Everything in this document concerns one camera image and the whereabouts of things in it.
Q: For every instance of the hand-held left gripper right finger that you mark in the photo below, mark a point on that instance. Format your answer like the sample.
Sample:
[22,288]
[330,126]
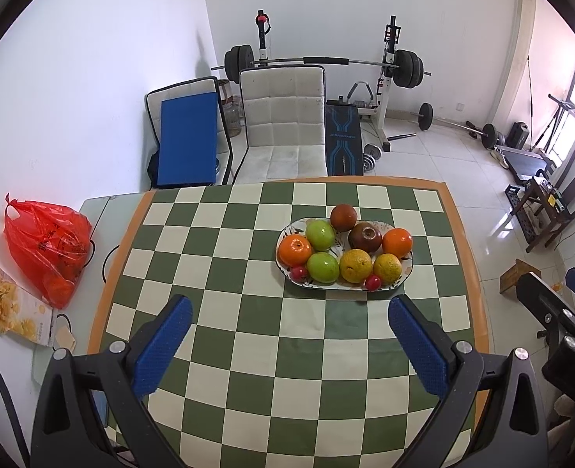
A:
[421,346]

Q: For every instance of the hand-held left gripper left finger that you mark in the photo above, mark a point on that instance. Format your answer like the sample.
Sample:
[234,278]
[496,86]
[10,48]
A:
[163,346]

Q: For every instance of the small red fruit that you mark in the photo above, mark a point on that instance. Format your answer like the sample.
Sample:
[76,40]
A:
[298,273]
[373,282]

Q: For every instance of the yellow citrus fruit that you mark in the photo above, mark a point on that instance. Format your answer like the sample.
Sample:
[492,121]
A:
[356,265]
[387,268]

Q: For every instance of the orange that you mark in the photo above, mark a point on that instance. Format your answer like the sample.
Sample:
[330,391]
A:
[397,243]
[294,249]

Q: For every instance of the green apple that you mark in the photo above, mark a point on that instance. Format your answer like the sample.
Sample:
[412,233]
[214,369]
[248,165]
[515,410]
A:
[320,235]
[323,267]

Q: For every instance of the dark red round fruit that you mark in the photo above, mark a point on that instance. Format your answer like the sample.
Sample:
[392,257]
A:
[343,217]

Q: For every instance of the floral oval plate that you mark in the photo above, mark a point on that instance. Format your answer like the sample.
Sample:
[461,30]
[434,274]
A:
[289,231]

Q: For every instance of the small orange object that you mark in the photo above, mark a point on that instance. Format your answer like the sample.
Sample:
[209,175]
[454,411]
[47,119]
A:
[558,286]

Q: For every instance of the cardboard box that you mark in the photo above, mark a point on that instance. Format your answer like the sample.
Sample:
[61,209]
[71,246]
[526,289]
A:
[516,278]

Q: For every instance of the dark wooden stool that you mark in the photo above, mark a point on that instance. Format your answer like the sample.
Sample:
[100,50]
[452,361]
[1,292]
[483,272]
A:
[540,234]

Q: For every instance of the small beige card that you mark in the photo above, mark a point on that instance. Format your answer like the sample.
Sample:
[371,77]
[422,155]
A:
[66,339]

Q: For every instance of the green checkered tablecloth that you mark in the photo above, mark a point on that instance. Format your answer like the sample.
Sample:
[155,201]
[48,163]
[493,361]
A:
[248,263]

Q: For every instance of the dark mangosteen fruit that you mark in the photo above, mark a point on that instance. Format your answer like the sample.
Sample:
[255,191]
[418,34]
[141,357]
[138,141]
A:
[365,238]

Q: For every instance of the black treadmill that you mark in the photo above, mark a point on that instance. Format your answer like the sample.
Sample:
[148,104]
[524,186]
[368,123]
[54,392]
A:
[523,163]

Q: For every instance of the grey side table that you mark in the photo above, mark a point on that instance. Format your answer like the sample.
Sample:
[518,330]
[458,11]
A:
[95,207]

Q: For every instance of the red plastic bag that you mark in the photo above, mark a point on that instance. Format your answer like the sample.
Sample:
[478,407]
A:
[43,243]

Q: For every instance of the black speaker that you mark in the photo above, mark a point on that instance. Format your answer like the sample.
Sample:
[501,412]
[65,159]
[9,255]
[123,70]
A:
[519,135]

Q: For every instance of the yellow snack bag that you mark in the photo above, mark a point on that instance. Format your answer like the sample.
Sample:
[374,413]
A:
[4,302]

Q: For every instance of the black floor barbell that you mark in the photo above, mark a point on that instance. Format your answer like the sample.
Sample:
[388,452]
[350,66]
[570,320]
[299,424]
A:
[488,134]
[426,116]

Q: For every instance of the black long rod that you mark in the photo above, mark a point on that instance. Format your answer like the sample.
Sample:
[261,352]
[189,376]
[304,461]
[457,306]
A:
[530,102]

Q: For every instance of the chrome dumbbell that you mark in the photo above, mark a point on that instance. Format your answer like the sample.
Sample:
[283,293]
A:
[372,153]

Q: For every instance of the black short bar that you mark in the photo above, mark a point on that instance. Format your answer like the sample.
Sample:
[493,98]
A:
[402,136]

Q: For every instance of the blue cushioned folding panel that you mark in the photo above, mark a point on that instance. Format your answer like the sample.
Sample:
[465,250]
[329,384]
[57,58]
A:
[187,136]

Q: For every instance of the black blue weight bench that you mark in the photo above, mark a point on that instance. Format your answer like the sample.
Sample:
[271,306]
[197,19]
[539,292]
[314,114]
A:
[344,146]

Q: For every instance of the clear water jug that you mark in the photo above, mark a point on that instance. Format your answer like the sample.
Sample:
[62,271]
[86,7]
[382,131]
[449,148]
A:
[231,117]

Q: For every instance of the white barbell rack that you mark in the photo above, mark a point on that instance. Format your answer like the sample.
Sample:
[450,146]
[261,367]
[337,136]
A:
[388,83]

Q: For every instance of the white padded chair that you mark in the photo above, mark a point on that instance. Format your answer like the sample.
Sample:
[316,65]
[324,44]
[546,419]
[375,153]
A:
[282,117]

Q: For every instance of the racked black barbell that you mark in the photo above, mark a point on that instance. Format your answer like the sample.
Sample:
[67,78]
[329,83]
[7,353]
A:
[326,61]

